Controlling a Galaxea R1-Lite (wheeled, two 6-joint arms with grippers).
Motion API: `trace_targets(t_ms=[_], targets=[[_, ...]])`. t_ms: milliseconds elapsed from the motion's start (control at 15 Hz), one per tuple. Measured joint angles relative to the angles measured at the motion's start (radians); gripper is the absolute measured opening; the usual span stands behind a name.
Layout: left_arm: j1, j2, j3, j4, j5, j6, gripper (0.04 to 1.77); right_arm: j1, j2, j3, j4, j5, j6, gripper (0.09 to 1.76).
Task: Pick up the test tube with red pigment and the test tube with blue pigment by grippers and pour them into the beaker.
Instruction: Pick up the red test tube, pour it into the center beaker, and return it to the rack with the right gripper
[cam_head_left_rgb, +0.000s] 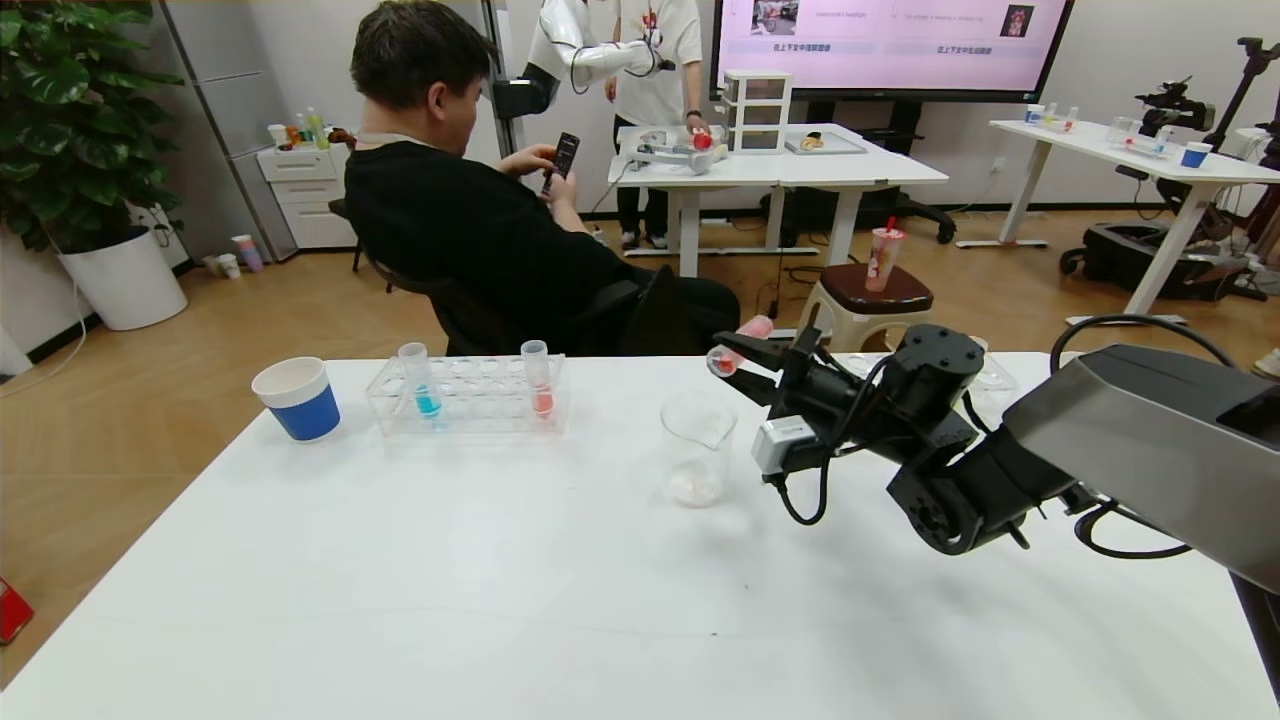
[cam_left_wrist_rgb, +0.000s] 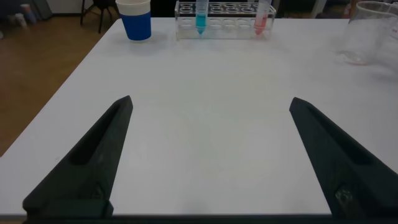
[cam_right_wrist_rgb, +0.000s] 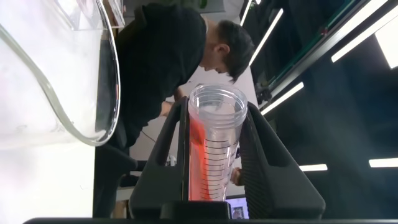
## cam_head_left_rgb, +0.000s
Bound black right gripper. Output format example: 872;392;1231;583
712;325;862;421

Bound orange-red pigment test tube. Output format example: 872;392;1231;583
707;314;777;378

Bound blue pigment test tube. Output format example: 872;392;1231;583
398;342;442;419

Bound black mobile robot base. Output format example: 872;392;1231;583
1059;224;1263;304

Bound clear glass beaker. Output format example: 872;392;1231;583
659;390;738;508

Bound pink-red pigment test tube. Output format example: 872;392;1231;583
520;340;556;418

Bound clear acrylic tube rack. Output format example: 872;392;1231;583
365;354;567;437
835;350;1019;401

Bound small clear tube rack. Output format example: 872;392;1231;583
1105;117;1173;157

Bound beige stool brown seat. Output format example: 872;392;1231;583
795;264;935;353

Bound drink cup red straw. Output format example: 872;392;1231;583
864;218;907;294

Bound white double desk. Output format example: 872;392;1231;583
607;125;949;343

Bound grey tray with food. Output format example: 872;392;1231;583
784;131;867;158

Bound white mini drawer organiser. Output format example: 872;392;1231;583
721;70;792;156

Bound black TV stand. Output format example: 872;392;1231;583
760;100;956;246

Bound black smartphone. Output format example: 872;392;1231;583
541;132;581;197

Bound black office chair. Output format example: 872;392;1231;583
358;245;643;358

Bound large display screen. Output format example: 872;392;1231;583
709;0;1076;105

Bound person in white t-shirt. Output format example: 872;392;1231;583
605;0;706;251

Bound person in black sweater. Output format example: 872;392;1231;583
343;0;743;358

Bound white humanoid robot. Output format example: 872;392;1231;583
495;0;676;173

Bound black side chair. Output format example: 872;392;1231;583
328;197;369;274

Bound white standing desk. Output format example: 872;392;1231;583
988;118;1280;328

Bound white drawer cabinet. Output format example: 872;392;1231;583
258;145;361;251

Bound black tripod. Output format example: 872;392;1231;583
1215;38;1280;171

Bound grey tall cabinet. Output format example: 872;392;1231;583
160;0;301;266

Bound white plant pot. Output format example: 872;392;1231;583
58;230;189;332

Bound green potted plant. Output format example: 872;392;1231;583
0;0;187;255

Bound red floor object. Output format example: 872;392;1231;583
0;577;37;647

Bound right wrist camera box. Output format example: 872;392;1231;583
752;417;823;477

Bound black right camera cable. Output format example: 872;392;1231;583
765;455;836;528

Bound black camera rig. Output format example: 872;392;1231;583
1135;78;1216;137

